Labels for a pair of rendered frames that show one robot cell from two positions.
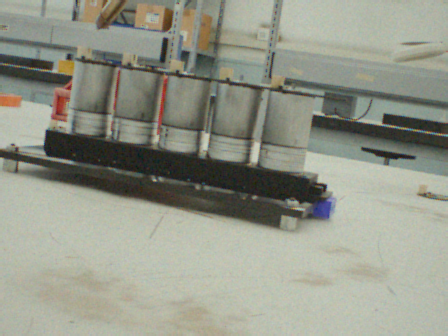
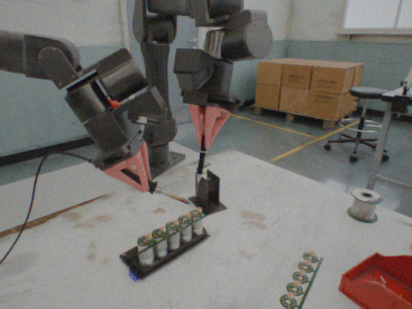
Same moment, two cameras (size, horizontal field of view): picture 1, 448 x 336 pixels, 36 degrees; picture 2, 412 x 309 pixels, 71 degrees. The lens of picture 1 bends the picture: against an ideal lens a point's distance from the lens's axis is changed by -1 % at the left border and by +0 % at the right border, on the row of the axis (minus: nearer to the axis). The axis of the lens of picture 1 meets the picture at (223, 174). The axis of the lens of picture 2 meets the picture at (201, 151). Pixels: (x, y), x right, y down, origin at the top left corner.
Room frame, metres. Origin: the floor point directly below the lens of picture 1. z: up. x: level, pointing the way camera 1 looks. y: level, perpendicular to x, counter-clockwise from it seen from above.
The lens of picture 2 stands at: (0.63, -0.31, 1.13)
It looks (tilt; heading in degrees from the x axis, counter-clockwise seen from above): 23 degrees down; 121
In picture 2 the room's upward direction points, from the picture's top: straight up
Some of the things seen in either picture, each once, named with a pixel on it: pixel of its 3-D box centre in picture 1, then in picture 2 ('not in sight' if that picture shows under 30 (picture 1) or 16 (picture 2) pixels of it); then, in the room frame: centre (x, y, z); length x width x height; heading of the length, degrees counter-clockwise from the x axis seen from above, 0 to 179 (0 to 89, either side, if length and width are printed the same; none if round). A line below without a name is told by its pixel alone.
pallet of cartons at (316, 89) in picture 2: not in sight; (305, 89); (-0.22, 3.90, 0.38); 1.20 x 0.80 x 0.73; 168
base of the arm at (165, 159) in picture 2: not in sight; (158, 154); (0.12, 0.30, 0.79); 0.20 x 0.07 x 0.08; 92
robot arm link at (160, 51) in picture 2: not in sight; (157, 82); (0.14, 0.29, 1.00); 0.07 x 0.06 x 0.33; 66
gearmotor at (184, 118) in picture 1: (184, 120); (172, 237); (0.37, 0.03, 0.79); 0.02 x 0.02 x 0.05
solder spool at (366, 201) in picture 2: not in sight; (364, 204); (0.66, 0.34, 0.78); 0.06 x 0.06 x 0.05
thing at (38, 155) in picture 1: (163, 181); (167, 246); (0.35, 0.03, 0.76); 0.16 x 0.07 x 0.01; 74
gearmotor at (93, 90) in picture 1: (91, 104); (196, 224); (0.39, 0.08, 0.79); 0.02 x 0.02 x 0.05
